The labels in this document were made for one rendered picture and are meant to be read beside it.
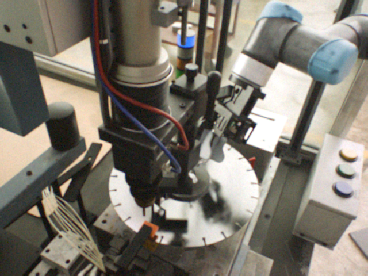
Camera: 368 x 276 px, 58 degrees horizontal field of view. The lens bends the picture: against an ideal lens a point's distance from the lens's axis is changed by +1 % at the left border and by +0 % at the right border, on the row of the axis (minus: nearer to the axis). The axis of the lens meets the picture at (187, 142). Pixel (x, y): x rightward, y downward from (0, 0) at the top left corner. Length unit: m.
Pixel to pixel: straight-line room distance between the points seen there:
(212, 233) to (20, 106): 0.41
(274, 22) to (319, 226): 0.52
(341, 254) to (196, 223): 1.36
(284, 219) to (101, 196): 0.52
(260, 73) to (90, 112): 0.77
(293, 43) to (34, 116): 0.43
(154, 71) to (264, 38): 0.33
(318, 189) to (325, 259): 1.04
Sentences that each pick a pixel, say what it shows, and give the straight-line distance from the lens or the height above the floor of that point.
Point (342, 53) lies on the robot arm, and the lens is 0.60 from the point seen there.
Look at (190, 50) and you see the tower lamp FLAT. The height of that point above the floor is 1.12.
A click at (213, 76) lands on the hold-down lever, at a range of 0.45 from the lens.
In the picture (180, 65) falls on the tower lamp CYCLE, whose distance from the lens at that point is 0.88.
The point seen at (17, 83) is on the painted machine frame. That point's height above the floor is 1.29.
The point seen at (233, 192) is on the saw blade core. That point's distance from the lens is 0.73.
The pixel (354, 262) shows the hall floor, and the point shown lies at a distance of 1.95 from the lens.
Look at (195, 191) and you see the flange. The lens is 0.71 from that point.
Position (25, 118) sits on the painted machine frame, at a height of 1.24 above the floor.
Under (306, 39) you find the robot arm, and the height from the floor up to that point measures 1.27.
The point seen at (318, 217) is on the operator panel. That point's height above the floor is 0.85.
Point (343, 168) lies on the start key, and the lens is 0.95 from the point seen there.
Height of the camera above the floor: 1.50
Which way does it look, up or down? 42 degrees down
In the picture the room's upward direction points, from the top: 5 degrees clockwise
